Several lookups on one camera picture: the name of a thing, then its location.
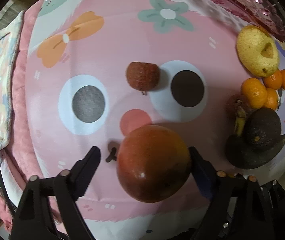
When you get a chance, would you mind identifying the yellow pear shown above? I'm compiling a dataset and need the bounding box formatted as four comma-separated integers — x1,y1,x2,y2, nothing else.
236,25,280,77

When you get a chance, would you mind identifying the pink quilt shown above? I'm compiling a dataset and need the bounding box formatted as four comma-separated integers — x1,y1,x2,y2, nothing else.
0,0,66,233

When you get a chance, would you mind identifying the pink glass fruit plate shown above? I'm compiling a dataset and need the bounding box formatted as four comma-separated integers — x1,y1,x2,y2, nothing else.
211,0,285,41

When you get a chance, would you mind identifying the red apple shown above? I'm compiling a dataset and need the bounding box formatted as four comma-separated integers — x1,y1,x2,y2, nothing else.
117,125,191,203

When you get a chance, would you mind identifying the dark avocado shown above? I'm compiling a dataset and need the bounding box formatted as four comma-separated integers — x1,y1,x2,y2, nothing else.
243,108,281,152

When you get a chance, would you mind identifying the cartoon printed bed sheet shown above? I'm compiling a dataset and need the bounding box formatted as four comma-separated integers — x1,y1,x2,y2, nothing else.
25,0,285,240

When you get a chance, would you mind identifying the overripe dark banana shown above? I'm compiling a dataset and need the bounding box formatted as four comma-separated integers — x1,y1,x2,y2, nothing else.
224,117,285,170

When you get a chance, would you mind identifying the red lychee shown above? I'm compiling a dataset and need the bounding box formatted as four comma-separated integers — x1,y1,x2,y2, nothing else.
126,62,160,95

